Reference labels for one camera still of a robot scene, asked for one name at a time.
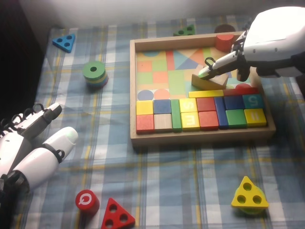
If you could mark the wooden tray with printed base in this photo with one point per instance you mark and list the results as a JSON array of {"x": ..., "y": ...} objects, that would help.
[{"x": 202, "y": 137}]

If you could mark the brown round disc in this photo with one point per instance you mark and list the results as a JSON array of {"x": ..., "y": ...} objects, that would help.
[{"x": 224, "y": 28}]

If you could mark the blue plaid table cloth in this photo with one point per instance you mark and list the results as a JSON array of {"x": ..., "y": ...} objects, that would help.
[{"x": 166, "y": 179}]

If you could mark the red cylinder with white Q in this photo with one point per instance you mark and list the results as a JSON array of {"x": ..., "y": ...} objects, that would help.
[{"x": 87, "y": 207}]

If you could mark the blue triangle with three holes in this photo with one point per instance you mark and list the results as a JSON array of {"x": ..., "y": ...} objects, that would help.
[{"x": 56, "y": 43}]

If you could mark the red half cylinder block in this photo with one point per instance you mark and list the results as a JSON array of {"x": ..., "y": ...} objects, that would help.
[{"x": 222, "y": 43}]

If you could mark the red triangle with three holes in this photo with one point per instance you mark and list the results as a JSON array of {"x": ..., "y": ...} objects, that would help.
[{"x": 116, "y": 216}]

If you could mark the natural wood arch block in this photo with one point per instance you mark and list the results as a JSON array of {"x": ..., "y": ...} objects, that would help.
[{"x": 214, "y": 83}]

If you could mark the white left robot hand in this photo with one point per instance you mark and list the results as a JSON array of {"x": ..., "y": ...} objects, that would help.
[{"x": 38, "y": 162}]

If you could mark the green triangle with three holes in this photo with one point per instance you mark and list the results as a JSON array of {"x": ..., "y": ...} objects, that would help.
[{"x": 177, "y": 34}]

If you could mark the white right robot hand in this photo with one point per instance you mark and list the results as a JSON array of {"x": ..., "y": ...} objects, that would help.
[{"x": 274, "y": 35}]

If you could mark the yellow triangle with three holes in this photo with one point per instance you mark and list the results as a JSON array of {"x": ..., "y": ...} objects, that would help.
[{"x": 248, "y": 195}]

